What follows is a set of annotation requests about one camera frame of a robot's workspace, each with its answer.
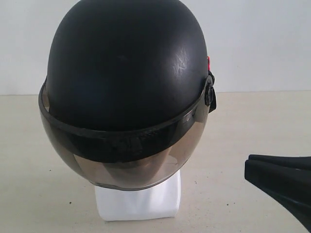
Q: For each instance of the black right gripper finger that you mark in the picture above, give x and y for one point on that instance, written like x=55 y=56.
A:
x=303 y=163
x=288 y=186

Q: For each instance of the black helmet with tinted visor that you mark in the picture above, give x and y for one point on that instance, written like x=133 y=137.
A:
x=128 y=91

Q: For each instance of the white mannequin head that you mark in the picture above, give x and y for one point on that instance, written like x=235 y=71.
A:
x=159 y=201

